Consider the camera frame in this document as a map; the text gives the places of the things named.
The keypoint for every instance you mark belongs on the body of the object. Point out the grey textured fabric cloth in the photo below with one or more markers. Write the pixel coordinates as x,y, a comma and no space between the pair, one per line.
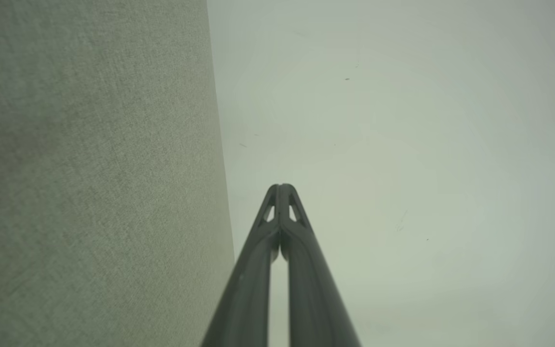
89,168

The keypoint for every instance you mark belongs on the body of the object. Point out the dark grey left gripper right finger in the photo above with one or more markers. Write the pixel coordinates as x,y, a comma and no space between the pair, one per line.
313,294

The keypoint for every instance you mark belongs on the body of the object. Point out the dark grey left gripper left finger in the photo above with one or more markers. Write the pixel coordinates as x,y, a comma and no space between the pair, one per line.
248,289

